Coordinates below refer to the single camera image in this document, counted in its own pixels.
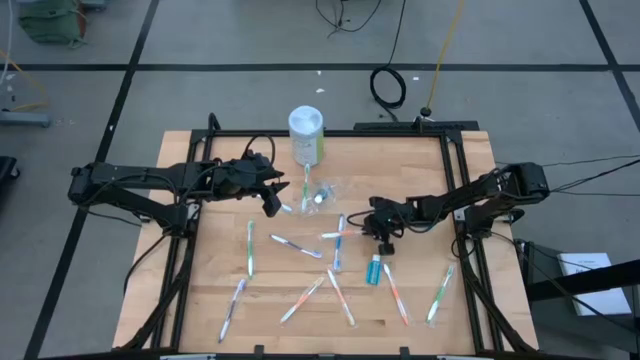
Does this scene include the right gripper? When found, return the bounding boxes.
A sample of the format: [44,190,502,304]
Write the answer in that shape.
[361,197,419,243]

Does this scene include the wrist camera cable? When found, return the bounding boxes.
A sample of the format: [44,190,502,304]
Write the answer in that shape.
[243,133,277,169]
[346,209,375,230]

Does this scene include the purple toothbrush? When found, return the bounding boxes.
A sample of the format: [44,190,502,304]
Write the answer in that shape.
[217,277,248,345]

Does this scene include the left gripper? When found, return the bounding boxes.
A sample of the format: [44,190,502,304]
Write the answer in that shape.
[214,151,291,199]

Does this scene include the black floor object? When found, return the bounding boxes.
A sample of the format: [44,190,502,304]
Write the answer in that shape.
[0,155,22,201]

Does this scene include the yellow floor cable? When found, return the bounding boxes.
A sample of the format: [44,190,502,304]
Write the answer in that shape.
[0,48,51,112]

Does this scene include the coiled black cable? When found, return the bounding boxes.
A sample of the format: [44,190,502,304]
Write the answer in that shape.
[369,0,408,111]

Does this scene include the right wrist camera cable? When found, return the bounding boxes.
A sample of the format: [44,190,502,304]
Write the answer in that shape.
[346,209,375,230]

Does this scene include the grey flat base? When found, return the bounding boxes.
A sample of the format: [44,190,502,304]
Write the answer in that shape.
[0,110,52,128]

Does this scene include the looped black floor cable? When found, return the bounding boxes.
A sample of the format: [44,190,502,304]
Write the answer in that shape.
[314,0,384,39]

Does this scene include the white wipes canister green label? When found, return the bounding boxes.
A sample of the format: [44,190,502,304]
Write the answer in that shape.
[287,104,326,168]

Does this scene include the dark grey side table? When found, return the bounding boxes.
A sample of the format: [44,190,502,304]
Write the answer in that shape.
[519,239,640,360]

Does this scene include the white paper booklet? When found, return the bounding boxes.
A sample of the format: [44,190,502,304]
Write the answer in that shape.
[558,252,633,318]

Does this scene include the yellow hanging cable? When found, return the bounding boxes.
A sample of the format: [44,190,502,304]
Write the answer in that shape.
[423,0,467,117]

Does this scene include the white cable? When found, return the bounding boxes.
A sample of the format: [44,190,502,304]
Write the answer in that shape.
[0,0,15,87]

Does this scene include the clear plastic holder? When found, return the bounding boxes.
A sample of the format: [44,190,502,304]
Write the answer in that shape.
[282,178,337,217]

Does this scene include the black beam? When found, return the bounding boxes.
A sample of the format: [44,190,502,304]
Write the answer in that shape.
[524,258,640,302]

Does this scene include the thin black floor cable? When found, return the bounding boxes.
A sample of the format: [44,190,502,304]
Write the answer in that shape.
[547,169,640,199]

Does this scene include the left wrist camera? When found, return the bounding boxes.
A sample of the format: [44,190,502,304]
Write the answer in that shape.
[261,192,283,219]

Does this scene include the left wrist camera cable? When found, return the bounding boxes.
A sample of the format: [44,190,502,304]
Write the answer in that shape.
[243,133,277,169]

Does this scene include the blue toothpaste tube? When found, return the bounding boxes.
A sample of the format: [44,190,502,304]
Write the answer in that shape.
[365,253,383,287]

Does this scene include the green bag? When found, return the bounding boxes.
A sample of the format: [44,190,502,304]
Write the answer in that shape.
[18,0,87,50]

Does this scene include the white toothbrush with bristles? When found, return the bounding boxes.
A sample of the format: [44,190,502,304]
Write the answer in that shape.
[269,233,324,260]

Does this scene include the green toothbrush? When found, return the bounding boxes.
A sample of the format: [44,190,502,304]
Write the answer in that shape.
[246,220,256,282]
[424,263,457,329]
[301,163,312,214]

